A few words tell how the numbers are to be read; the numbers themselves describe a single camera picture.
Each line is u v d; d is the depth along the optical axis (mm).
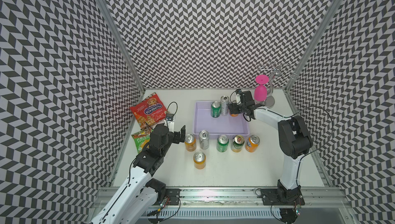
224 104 953
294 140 516
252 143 823
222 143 824
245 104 773
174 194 739
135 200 463
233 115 1022
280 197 669
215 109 969
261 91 930
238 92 880
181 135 693
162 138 542
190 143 807
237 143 818
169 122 643
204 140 789
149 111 1005
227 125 988
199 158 769
